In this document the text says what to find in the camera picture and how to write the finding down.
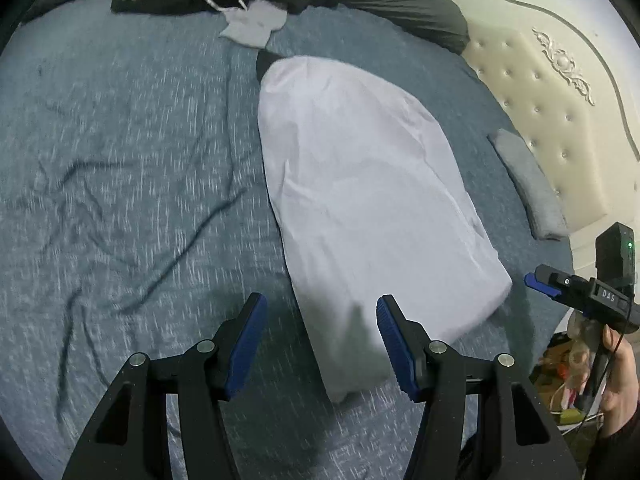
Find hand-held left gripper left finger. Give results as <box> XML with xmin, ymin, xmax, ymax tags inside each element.
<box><xmin>61</xmin><ymin>292</ymin><xmax>268</xmax><ymax>480</ymax></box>

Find grey jacket with black lining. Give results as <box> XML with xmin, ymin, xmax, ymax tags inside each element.
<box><xmin>255</xmin><ymin>50</ymin><xmax>513</xmax><ymax>403</ymax></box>

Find grey cloth piece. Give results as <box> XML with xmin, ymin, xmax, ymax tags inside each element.
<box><xmin>218</xmin><ymin>0</ymin><xmax>288</xmax><ymax>50</ymax></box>

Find folded grey cloth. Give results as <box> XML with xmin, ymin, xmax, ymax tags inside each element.
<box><xmin>487</xmin><ymin>128</ymin><xmax>571</xmax><ymax>241</ymax></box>

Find cardboard box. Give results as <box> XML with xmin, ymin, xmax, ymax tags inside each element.
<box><xmin>545</xmin><ymin>332</ymin><xmax>576</xmax><ymax>366</ymax></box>

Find dark grey long pillow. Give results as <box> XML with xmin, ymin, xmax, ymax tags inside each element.
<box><xmin>20</xmin><ymin>0</ymin><xmax>471</xmax><ymax>56</ymax></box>

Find yellow-green object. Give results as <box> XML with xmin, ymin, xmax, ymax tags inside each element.
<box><xmin>560</xmin><ymin>407</ymin><xmax>601</xmax><ymax>426</ymax></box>

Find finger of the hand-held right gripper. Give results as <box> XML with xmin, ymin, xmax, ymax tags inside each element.
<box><xmin>524</xmin><ymin>265</ymin><xmax>576</xmax><ymax>298</ymax></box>

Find person's right hand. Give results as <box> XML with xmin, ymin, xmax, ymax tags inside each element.
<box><xmin>570</xmin><ymin>310</ymin><xmax>640</xmax><ymax>441</ymax></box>

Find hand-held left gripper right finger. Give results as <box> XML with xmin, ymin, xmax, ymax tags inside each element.
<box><xmin>376</xmin><ymin>294</ymin><xmax>583</xmax><ymax>480</ymax></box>

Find cream tufted headboard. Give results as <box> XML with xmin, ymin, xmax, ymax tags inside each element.
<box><xmin>440</xmin><ymin>0</ymin><xmax>640</xmax><ymax>256</ymax></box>

